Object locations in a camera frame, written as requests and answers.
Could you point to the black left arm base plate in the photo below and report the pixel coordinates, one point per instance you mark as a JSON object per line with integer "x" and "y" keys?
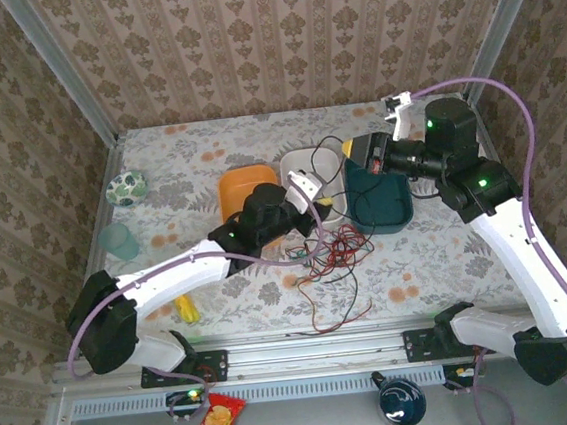
{"x": 213, "y": 367}

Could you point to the dark blue round kettle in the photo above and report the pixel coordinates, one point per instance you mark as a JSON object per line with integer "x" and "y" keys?
{"x": 402, "y": 402}

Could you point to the white plastic bin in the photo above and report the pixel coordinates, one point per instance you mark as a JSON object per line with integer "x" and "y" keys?
{"x": 326, "y": 163}

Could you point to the green patterned ball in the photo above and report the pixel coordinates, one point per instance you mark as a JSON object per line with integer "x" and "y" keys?
{"x": 126, "y": 188}

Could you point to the floral tablecloth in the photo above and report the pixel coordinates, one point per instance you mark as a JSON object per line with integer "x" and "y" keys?
{"x": 419, "y": 269}

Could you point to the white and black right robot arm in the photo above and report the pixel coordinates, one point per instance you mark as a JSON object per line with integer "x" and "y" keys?
{"x": 518, "y": 250}

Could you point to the translucent green cup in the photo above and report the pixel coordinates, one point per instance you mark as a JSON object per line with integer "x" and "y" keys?
{"x": 119, "y": 242}

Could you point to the aluminium frame post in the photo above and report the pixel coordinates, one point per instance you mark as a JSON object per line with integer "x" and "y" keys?
{"x": 58, "y": 68}
{"x": 501, "y": 26}

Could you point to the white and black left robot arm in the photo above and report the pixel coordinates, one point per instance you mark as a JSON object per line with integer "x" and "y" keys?
{"x": 179, "y": 278}

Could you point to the orange plastic bin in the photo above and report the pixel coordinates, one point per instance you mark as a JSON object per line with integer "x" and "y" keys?
{"x": 241, "y": 186}

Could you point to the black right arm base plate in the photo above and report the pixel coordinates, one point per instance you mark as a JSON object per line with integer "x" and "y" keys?
{"x": 419, "y": 345}

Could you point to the yellow banana toy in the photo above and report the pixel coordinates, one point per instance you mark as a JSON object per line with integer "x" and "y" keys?
{"x": 187, "y": 309}

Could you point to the aluminium front frame rail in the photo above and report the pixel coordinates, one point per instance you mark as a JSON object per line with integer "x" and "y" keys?
{"x": 317, "y": 350}

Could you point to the red snack bag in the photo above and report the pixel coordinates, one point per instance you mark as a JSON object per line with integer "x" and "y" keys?
{"x": 221, "y": 422}

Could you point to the dark green plastic bin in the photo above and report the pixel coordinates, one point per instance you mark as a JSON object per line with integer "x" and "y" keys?
{"x": 388, "y": 202}

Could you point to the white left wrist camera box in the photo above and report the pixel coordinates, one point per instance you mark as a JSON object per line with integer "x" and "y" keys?
{"x": 306, "y": 185}

